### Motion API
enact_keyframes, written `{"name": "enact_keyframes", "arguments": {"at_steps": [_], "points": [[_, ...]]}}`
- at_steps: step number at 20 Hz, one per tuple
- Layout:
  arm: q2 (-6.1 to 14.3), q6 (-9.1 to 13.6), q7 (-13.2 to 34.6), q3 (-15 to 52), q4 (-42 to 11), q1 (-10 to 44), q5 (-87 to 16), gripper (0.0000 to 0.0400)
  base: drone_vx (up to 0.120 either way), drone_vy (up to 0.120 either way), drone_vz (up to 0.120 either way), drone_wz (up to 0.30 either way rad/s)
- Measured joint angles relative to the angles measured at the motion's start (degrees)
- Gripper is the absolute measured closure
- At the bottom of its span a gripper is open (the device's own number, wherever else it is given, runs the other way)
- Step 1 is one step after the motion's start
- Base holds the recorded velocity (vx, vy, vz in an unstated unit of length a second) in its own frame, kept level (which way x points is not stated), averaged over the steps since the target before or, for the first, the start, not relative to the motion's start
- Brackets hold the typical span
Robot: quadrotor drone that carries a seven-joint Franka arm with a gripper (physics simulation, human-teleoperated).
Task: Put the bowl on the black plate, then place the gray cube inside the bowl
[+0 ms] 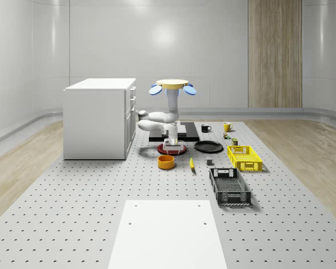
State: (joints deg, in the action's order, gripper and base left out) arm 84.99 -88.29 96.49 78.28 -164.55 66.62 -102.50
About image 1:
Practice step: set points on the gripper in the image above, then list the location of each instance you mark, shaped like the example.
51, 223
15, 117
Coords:
173, 145

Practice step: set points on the grey cube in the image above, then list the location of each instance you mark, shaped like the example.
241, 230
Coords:
210, 162

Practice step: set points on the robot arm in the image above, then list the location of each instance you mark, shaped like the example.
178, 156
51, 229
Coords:
172, 106

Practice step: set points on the red plate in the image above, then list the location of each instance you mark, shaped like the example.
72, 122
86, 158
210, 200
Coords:
172, 152

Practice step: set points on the yellow bowl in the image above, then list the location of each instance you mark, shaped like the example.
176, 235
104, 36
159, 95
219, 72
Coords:
165, 163

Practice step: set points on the banana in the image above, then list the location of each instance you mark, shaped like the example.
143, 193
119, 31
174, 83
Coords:
192, 164

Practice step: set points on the black plate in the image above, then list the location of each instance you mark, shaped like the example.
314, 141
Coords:
208, 146

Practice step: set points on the black mug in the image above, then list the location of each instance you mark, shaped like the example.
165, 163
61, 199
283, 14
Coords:
205, 128

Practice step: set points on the puzzle cube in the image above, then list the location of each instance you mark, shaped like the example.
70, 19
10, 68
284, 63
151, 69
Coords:
226, 136

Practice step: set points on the yellow mug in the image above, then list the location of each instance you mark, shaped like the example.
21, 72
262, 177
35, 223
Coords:
227, 127

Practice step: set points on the flat-sided can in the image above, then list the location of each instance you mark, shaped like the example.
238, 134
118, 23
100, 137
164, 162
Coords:
234, 141

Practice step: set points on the dark grey basket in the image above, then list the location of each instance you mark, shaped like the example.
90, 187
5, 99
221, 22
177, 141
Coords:
229, 186

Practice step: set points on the yellow basket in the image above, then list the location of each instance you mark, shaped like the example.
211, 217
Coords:
245, 158

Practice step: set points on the white cabinet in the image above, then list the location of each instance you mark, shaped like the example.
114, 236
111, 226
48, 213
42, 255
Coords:
95, 123

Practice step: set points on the white board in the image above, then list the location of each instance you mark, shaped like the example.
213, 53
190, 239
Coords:
168, 235

